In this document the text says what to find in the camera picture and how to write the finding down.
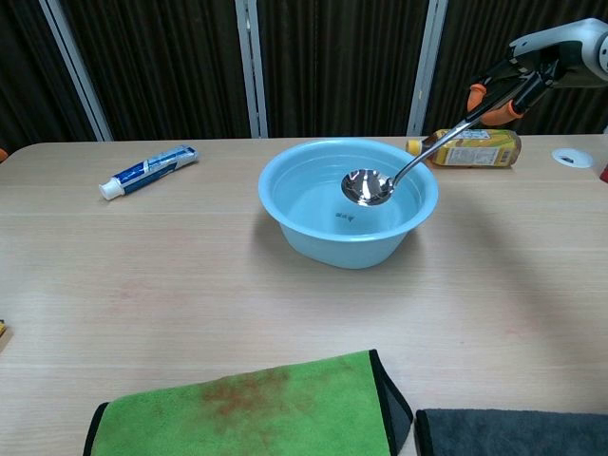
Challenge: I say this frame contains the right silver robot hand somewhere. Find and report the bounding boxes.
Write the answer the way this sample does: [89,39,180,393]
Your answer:
[465,17,608,127]

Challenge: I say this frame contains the metal ladle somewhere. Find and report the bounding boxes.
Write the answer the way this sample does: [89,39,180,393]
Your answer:
[340,75,533,206]

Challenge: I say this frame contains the light blue water bowl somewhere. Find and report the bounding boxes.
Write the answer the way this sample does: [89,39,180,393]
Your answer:
[257,137,440,271]

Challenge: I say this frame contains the yellow label tea bottle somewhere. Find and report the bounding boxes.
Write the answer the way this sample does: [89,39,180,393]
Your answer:
[406,128,523,168]

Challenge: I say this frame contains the blue white toothpaste tube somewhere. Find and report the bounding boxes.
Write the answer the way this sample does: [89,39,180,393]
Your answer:
[98,144,200,201]

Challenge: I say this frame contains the green stained cloth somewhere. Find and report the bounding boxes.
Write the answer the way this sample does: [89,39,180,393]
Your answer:
[83,349,413,456]

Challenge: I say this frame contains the dark grey folded cloth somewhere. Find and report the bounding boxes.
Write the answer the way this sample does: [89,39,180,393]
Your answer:
[415,408,608,456]

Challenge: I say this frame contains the grey partition post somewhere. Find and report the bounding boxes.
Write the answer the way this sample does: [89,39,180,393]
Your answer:
[37,0,114,143]
[406,0,450,137]
[235,0,270,139]

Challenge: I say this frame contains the white round cable grommet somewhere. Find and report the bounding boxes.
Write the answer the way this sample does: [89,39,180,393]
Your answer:
[551,147,595,168]

